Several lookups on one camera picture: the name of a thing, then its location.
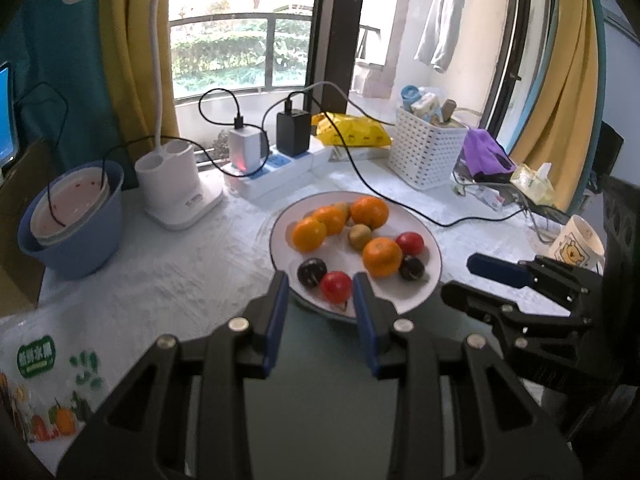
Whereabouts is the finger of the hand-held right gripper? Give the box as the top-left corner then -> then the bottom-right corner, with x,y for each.
441,281 -> 593,356
467,253 -> 601,311

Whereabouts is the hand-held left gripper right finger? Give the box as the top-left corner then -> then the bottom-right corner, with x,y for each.
352,272 -> 583,480

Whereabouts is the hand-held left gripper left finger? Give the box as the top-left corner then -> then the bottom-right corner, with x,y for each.
57,271 -> 290,480

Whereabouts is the red apple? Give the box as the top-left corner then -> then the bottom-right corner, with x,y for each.
320,271 -> 353,306
395,231 -> 426,256

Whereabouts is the dark purple mangosteen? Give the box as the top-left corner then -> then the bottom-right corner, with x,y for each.
297,258 -> 328,289
398,255 -> 427,282

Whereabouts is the white round plate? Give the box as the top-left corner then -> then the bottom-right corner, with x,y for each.
269,191 -> 443,323

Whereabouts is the large orange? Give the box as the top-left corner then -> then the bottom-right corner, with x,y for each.
362,236 -> 403,278

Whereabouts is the small orange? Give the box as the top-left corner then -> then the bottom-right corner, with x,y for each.
311,205 -> 347,236
291,216 -> 327,253

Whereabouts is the white bear mug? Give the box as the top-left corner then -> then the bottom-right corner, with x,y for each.
547,215 -> 606,268

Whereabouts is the yellow tissue pack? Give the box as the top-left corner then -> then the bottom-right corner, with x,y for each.
510,162 -> 555,206

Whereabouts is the white tablecloth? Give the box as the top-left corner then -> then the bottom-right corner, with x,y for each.
0,160 -> 606,480

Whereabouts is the purple cloth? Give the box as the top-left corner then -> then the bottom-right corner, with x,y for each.
457,128 -> 517,182

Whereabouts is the white plastic basket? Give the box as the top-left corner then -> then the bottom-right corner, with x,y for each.
389,106 -> 468,190

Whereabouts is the white power strip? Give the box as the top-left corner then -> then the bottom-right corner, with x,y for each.
223,135 -> 341,198

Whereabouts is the white desk lamp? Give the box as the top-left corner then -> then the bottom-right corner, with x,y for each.
61,0 -> 256,231

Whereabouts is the white charger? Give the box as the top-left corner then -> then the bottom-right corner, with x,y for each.
229,128 -> 262,176

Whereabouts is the pale snack packet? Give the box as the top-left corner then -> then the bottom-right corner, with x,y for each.
410,94 -> 441,122

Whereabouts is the black charger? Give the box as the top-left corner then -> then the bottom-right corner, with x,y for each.
276,109 -> 311,157

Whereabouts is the yellow snack bag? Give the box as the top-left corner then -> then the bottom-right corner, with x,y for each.
311,112 -> 392,147

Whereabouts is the yellow curtain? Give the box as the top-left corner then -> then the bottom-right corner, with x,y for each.
99,0 -> 180,176
510,0 -> 600,211

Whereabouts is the blue plastic bowl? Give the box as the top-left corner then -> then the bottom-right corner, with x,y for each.
17,161 -> 124,281

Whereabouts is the fruit print plastic bag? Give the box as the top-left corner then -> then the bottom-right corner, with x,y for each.
0,305 -> 108,443

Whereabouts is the white paper bowl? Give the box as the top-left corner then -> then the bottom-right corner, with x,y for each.
30,167 -> 111,246

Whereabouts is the grey hanging jacket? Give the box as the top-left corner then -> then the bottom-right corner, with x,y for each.
414,0 -> 469,74

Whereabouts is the black balcony railing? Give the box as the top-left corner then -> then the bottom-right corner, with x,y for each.
169,12 -> 313,99

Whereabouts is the large cardboard box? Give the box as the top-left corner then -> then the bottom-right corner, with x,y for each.
0,140 -> 56,311

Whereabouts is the teal curtain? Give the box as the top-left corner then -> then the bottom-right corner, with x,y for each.
10,0 -> 136,191

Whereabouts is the computer monitor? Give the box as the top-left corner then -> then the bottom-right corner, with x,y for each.
0,61 -> 20,171

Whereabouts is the black charging cable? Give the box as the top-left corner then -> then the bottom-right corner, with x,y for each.
199,89 -> 246,131
262,82 -> 526,228

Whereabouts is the thin black cable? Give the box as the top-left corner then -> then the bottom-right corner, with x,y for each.
47,137 -> 236,228

